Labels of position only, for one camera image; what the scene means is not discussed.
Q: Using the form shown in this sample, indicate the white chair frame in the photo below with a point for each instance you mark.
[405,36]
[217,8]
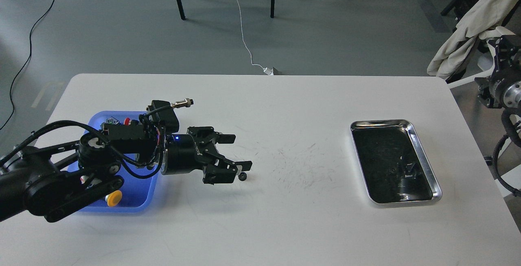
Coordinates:
[484,121]

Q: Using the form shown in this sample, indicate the silver metal tray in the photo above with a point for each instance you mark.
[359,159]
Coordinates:
[395,169]

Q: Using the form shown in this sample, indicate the blue plastic tray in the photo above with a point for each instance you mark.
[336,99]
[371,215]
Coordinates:
[136,193]

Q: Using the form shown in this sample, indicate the yellow push button switch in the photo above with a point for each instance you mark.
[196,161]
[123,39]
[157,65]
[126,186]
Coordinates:
[113,198]

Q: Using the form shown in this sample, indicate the small black gear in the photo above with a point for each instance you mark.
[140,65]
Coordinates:
[242,176]

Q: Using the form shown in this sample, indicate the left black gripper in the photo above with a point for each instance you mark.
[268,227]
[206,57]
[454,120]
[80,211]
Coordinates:
[186,152]

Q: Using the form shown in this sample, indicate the beige cloth on chair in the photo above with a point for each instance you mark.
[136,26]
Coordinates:
[478,23]

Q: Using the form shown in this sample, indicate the green push button switch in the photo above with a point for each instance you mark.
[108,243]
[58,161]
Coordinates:
[112,120]

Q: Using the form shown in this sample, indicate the white power adapter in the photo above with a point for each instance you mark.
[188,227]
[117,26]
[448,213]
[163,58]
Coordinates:
[271,71]

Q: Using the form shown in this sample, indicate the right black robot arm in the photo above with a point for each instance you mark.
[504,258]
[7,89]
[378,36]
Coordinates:
[501,90]

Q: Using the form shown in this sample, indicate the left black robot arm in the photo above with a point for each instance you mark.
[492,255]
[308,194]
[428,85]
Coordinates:
[67,165]

